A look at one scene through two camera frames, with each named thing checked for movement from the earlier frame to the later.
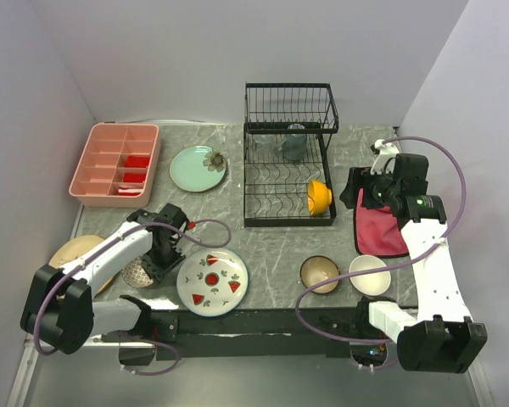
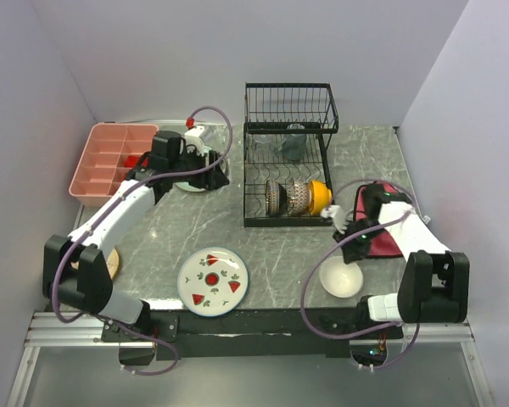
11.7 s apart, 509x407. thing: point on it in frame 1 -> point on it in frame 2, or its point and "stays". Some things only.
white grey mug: (294, 147) stays
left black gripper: (156, 271) -> (214, 178)
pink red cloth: (377, 230) stays
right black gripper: (359, 176) -> (353, 253)
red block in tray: (137, 161) stays
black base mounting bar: (300, 333) stays
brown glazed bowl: (318, 269) -> (276, 198)
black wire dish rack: (288, 171) stays
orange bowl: (319, 197) stays
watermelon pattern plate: (213, 281) stays
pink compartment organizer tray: (120, 166) stays
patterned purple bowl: (135, 275) -> (299, 197)
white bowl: (372, 284) -> (339, 278)
